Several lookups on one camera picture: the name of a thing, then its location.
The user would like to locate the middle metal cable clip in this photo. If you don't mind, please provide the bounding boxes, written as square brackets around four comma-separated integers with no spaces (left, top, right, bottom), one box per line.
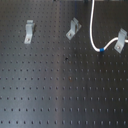
[66,18,81,40]

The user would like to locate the metal cable clip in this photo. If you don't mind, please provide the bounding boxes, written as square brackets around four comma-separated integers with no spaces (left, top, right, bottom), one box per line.
[114,29,127,53]
[66,18,81,40]
[24,20,35,44]

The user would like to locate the left metal cable clip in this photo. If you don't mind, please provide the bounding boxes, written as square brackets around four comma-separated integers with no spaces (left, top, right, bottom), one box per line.
[24,20,35,44]

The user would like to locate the white cable with blue band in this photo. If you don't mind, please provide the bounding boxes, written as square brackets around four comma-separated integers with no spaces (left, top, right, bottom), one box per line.
[89,0,128,53]

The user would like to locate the right metal cable clip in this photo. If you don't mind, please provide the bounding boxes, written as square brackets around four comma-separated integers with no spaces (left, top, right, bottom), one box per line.
[114,29,127,53]

